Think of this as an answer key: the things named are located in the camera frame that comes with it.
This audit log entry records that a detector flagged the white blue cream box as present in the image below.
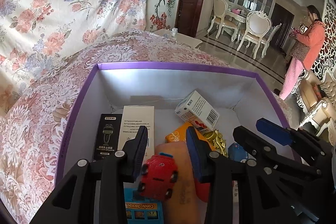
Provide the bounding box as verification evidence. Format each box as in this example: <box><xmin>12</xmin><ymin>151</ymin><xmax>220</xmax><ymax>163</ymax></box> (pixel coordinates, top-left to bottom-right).
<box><xmin>228</xmin><ymin>143</ymin><xmax>249</xmax><ymax>162</ymax></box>

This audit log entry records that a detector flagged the red heart squeeze toy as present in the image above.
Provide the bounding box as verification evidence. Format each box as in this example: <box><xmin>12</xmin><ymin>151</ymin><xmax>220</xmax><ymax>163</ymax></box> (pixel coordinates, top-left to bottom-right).
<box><xmin>194</xmin><ymin>178</ymin><xmax>210</xmax><ymax>203</ymax></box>

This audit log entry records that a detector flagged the gold ingot ornament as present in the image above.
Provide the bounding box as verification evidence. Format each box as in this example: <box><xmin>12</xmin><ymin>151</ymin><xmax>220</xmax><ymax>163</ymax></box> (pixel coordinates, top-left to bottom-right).
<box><xmin>203</xmin><ymin>130</ymin><xmax>228</xmax><ymax>157</ymax></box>

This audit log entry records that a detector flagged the black applicator box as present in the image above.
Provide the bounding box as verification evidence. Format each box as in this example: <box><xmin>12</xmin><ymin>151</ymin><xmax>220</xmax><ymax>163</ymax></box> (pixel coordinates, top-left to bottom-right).
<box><xmin>93</xmin><ymin>114</ymin><xmax>122</xmax><ymax>161</ymax></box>

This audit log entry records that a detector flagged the pink foam roll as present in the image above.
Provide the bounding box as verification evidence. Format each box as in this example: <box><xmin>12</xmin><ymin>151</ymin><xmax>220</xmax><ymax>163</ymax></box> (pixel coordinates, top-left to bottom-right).
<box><xmin>155</xmin><ymin>141</ymin><xmax>201</xmax><ymax>223</ymax></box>

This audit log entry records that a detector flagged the red blue toy car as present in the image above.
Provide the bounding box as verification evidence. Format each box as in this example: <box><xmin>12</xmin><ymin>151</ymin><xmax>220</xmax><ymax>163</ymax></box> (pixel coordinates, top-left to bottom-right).
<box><xmin>137</xmin><ymin>152</ymin><xmax>178</xmax><ymax>201</ymax></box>

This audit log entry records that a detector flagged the white medicine box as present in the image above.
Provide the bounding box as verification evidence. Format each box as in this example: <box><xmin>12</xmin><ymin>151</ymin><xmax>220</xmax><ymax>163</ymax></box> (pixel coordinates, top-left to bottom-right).
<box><xmin>175</xmin><ymin>90</ymin><xmax>220</xmax><ymax>133</ymax></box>

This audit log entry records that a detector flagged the orange tissue pack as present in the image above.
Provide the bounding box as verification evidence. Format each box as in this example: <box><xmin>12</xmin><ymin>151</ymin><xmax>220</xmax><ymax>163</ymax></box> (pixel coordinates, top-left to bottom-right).
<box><xmin>165</xmin><ymin>122</ymin><xmax>216</xmax><ymax>151</ymax></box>

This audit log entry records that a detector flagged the beige cardboard box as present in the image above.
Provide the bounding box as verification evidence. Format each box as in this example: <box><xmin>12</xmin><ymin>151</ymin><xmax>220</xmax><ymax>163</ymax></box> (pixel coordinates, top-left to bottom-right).
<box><xmin>118</xmin><ymin>106</ymin><xmax>155</xmax><ymax>163</ymax></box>

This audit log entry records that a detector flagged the cream leather armchair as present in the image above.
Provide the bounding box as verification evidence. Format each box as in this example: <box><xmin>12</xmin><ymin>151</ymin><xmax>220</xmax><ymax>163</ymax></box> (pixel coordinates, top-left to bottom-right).
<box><xmin>294</xmin><ymin>67</ymin><xmax>335</xmax><ymax>136</ymax></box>

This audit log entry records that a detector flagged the purple storage box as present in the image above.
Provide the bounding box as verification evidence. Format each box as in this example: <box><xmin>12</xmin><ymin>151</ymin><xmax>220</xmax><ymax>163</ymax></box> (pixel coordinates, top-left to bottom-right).
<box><xmin>56</xmin><ymin>62</ymin><xmax>289</xmax><ymax>186</ymax></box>

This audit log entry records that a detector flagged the person in orange top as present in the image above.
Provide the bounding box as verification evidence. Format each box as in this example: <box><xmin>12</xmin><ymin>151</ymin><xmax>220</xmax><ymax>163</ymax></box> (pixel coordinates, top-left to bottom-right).
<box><xmin>274</xmin><ymin>5</ymin><xmax>325</xmax><ymax>100</ymax></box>

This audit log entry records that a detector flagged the carved white screen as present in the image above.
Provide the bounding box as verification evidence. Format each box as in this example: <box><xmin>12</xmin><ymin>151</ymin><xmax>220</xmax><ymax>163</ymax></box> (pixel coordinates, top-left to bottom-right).
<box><xmin>311</xmin><ymin>0</ymin><xmax>336</xmax><ymax>80</ymax></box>

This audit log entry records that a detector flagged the pink lace tablecloth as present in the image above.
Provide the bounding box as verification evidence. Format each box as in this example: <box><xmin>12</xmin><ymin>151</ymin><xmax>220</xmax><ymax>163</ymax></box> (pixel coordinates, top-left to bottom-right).
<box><xmin>0</xmin><ymin>29</ymin><xmax>300</xmax><ymax>224</ymax></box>

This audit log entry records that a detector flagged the white dining table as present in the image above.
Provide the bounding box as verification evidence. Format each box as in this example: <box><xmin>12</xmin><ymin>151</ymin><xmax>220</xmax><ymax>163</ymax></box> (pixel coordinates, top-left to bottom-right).
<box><xmin>226</xmin><ymin>11</ymin><xmax>247</xmax><ymax>23</ymax></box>

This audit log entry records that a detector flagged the white side table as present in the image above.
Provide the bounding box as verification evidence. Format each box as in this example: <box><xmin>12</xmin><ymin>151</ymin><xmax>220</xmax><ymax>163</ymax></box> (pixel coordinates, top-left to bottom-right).
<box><xmin>154</xmin><ymin>29</ymin><xmax>203</xmax><ymax>48</ymax></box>

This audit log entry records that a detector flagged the white dining chair far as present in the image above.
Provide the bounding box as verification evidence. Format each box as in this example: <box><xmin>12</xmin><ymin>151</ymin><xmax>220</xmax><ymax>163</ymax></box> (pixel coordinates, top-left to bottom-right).
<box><xmin>207</xmin><ymin>0</ymin><xmax>239</xmax><ymax>42</ymax></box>

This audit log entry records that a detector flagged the small white cup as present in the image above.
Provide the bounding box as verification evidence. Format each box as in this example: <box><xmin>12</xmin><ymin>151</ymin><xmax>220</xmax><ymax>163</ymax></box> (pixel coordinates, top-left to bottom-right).
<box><xmin>171</xmin><ymin>28</ymin><xmax>178</xmax><ymax>38</ymax></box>

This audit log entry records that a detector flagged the floral bed sheet backdrop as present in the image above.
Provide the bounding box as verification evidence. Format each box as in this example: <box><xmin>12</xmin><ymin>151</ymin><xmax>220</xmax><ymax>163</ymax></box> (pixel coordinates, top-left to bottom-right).
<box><xmin>1</xmin><ymin>0</ymin><xmax>147</xmax><ymax>114</ymax></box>

